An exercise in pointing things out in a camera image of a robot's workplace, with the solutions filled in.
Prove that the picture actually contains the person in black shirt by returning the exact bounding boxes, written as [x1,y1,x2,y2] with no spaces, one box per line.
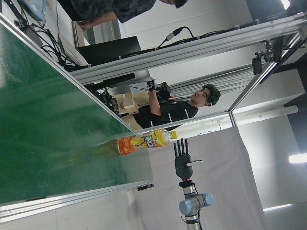
[132,83,222,130]

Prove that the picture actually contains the aluminium cage frame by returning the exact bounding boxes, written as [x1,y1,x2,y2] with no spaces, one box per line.
[71,11,307,127]

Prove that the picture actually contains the light wooden boxes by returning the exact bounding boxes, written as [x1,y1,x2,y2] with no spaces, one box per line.
[112,92,151,131]

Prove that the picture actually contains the black handheld camera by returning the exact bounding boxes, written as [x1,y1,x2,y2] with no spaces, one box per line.
[146,80,173,102]

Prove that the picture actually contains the green conveyor belt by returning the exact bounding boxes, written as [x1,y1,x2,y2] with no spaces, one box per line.
[0,23,154,207]
[0,11,154,221]

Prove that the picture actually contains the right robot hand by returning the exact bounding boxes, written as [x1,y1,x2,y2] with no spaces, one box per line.
[173,138,203,180]

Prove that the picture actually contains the black cable tangle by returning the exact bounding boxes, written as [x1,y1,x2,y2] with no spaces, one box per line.
[14,0,80,71]

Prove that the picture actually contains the white computer keyboard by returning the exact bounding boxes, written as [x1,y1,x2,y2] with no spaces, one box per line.
[58,33,90,67]

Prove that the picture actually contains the black computer monitor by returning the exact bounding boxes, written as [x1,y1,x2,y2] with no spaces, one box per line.
[77,35,142,66]

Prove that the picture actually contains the grey fabric backdrop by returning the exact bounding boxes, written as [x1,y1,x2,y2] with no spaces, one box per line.
[124,126,267,230]

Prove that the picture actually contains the person in camouflage shirt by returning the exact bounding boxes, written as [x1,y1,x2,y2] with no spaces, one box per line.
[57,0,188,31]

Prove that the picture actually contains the black frame-mounted camera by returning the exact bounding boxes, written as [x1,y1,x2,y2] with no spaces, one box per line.
[251,51,263,75]

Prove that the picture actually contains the black conveyor sensor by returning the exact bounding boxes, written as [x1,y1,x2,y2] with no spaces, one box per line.
[137,183,154,192]

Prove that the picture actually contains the orange juice bottle yellow cap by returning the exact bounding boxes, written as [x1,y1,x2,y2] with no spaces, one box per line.
[117,128,178,156]

